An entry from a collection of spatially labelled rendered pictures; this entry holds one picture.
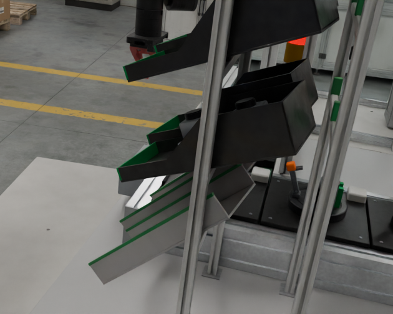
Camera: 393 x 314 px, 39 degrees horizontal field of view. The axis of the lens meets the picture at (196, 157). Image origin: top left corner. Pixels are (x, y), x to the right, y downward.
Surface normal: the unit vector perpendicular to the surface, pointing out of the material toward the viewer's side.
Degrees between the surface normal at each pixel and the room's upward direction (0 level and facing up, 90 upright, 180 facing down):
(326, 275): 90
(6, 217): 0
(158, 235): 90
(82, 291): 0
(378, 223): 0
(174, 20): 90
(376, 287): 90
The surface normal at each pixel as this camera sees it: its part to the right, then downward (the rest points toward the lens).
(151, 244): -0.39, 0.33
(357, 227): 0.12, -0.90
